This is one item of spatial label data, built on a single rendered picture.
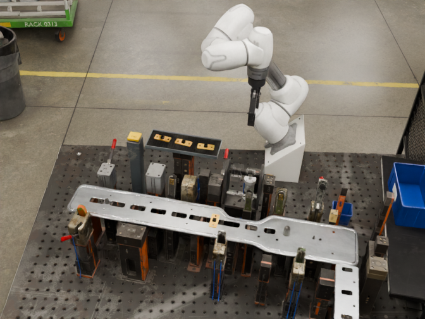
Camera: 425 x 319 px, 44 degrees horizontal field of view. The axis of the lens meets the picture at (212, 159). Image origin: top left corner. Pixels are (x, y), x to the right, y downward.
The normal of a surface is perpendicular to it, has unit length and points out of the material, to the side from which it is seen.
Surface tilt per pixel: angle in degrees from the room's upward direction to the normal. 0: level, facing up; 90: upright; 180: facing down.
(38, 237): 0
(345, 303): 0
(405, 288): 0
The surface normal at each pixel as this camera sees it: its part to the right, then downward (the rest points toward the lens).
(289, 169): -0.10, 0.66
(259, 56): 0.29, 0.63
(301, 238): 0.03, -0.75
